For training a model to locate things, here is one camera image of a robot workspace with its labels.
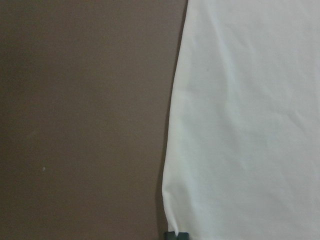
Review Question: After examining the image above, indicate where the cream long-sleeve cat shirt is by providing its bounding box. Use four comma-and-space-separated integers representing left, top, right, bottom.
162, 0, 320, 240

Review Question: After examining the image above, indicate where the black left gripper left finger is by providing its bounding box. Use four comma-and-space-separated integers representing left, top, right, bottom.
163, 231, 177, 240

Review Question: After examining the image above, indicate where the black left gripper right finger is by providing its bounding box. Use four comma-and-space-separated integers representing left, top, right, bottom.
177, 232, 190, 240

